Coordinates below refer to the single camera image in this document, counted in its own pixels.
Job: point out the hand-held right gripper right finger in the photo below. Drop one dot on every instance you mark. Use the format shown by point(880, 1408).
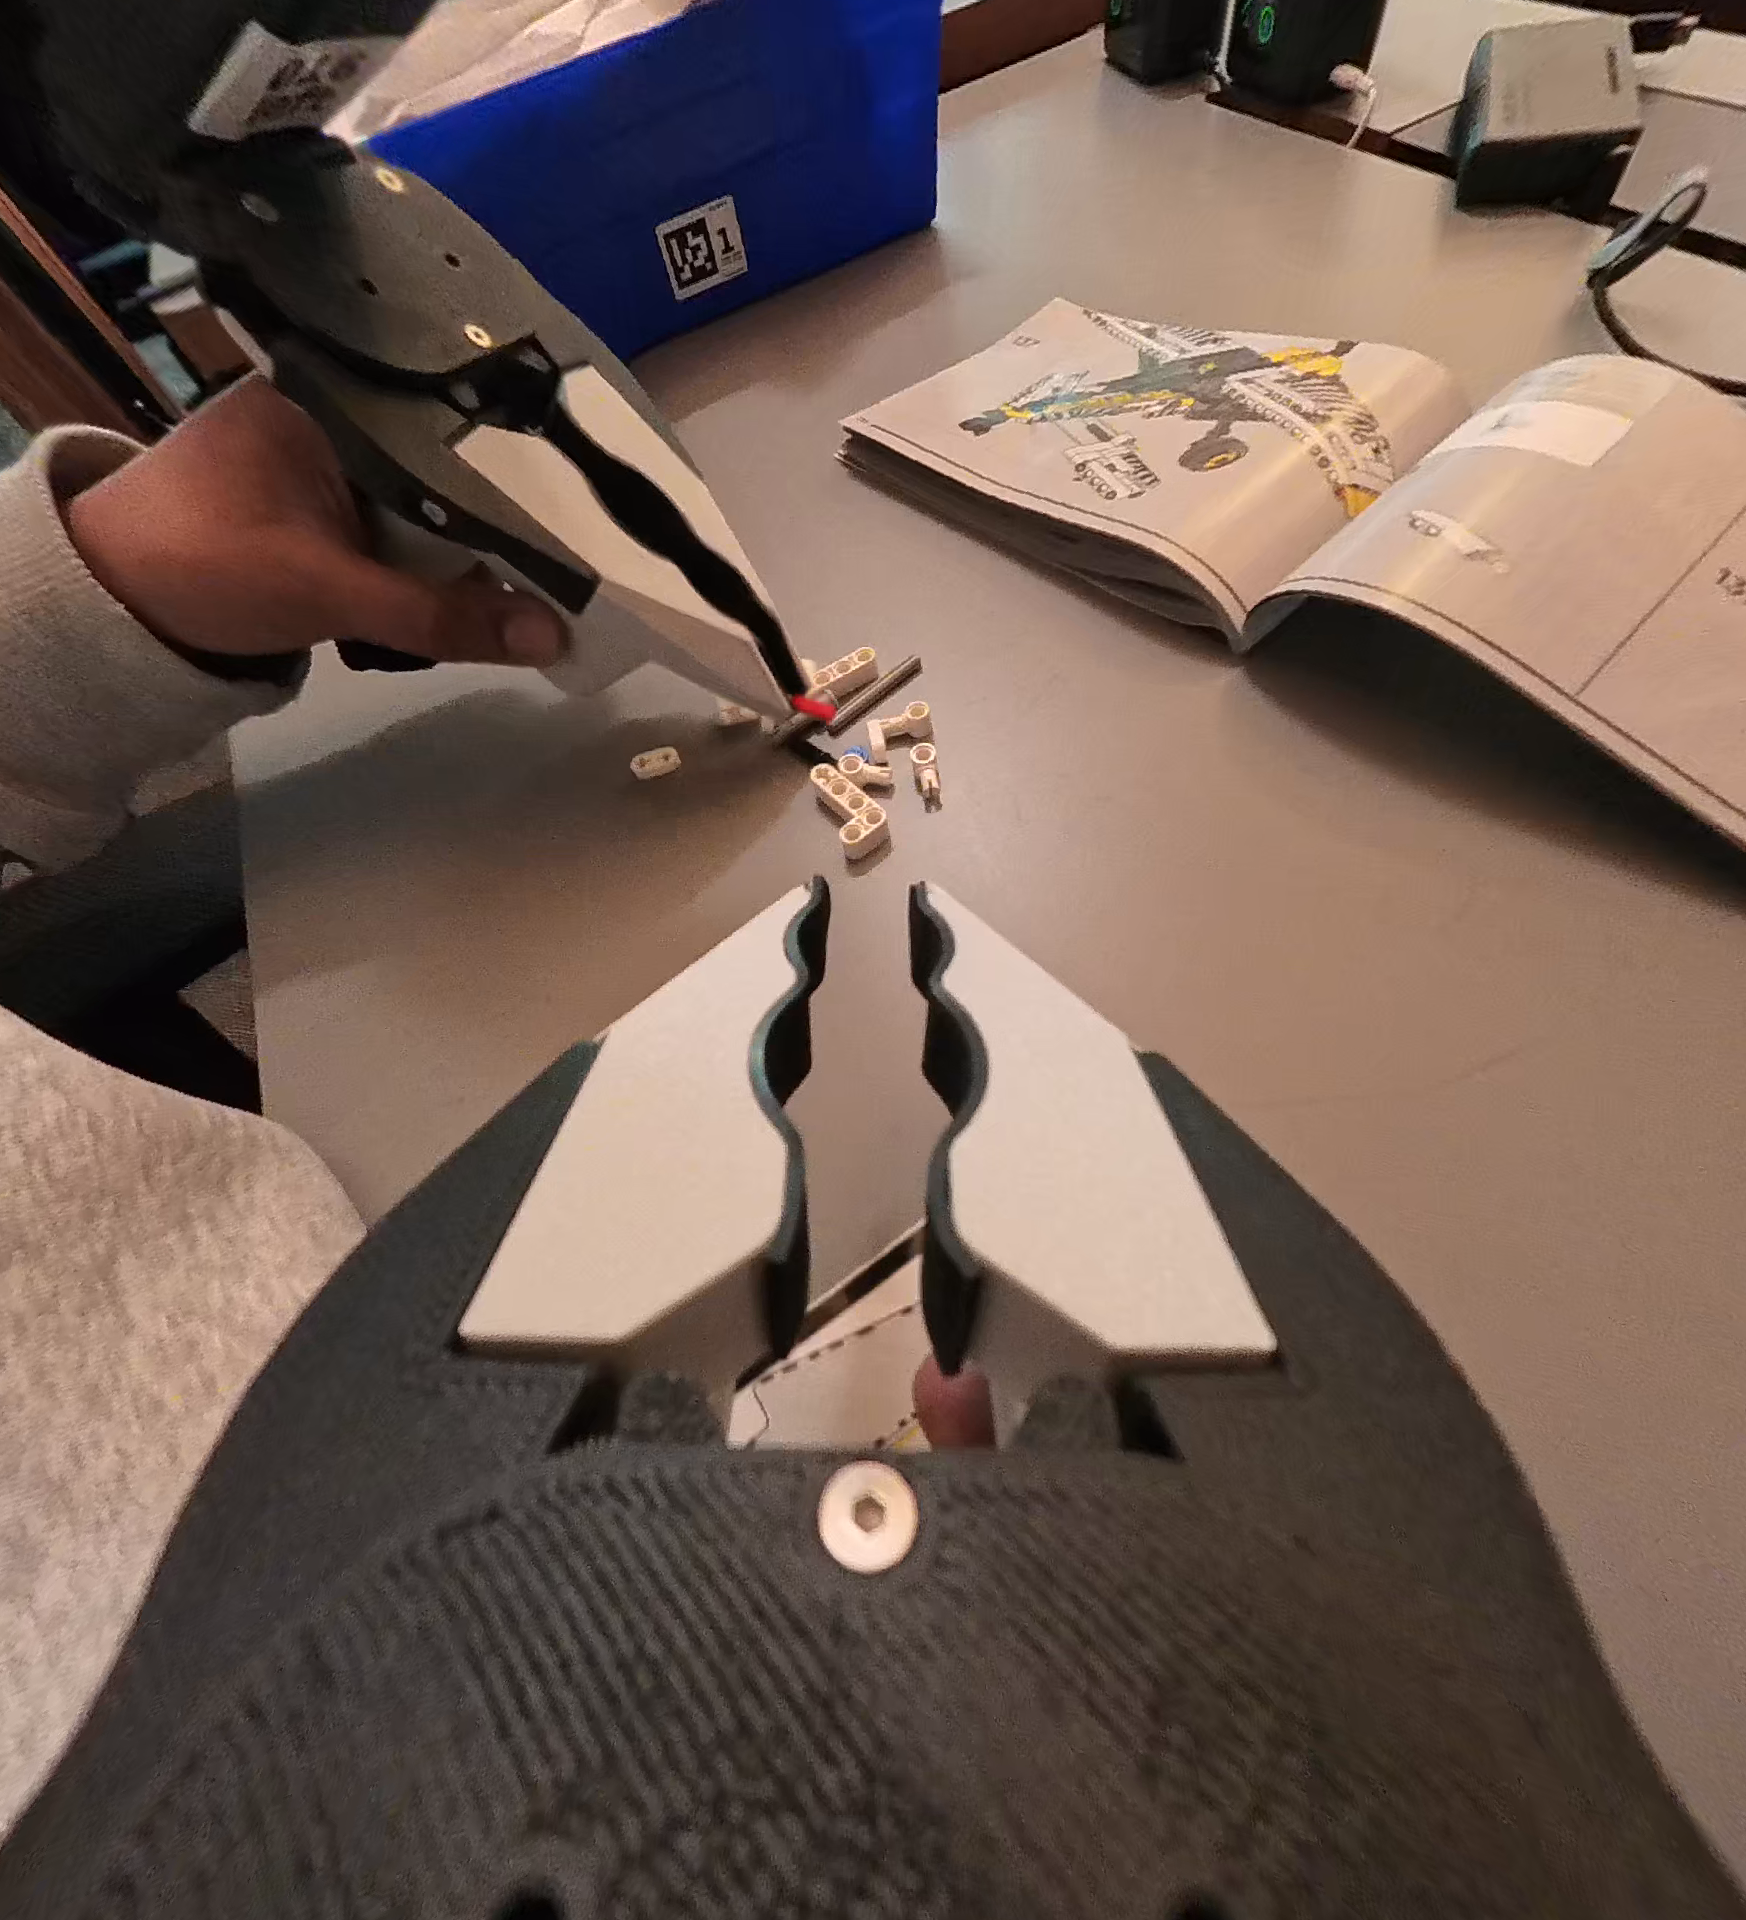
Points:
point(1098, 1202)

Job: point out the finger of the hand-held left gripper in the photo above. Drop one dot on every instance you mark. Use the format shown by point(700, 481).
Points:
point(619, 600)
point(626, 423)

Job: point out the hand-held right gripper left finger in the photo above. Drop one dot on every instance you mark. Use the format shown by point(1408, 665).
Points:
point(635, 1184)

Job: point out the white lego connector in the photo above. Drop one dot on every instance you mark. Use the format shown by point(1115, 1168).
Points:
point(734, 714)

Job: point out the red lego piece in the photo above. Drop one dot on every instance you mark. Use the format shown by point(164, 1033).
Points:
point(813, 704)

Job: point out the white straight lego beam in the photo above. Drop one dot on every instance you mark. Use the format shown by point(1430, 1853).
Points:
point(846, 671)

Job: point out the zebra sticker sheet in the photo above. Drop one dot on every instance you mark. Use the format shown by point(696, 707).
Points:
point(835, 1344)

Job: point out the person's left forearm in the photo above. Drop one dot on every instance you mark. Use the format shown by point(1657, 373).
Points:
point(33, 676)

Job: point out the short white lego liftarm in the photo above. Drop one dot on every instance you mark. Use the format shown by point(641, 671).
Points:
point(657, 763)

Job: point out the white angled lego beam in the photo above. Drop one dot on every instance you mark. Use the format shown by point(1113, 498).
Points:
point(852, 803)

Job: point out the lego instruction booklet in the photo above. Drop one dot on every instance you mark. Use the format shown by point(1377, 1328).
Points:
point(1413, 495)

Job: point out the person's right hand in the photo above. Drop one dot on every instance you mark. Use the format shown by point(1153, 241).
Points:
point(956, 1411)

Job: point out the person's left hand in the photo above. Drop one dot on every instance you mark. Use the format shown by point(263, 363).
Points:
point(259, 540)

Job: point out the white plastic bags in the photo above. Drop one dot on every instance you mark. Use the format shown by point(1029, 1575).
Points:
point(514, 53)

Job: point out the blue plastic bin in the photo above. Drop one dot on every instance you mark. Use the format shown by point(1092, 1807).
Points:
point(693, 150)

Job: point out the black device green light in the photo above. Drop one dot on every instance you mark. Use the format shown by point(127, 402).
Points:
point(1300, 46)

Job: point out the dark grey power adapter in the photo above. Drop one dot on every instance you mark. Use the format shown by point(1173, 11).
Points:
point(1547, 105)

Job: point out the wooden post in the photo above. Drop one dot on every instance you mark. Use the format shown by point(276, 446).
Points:
point(3, 301)

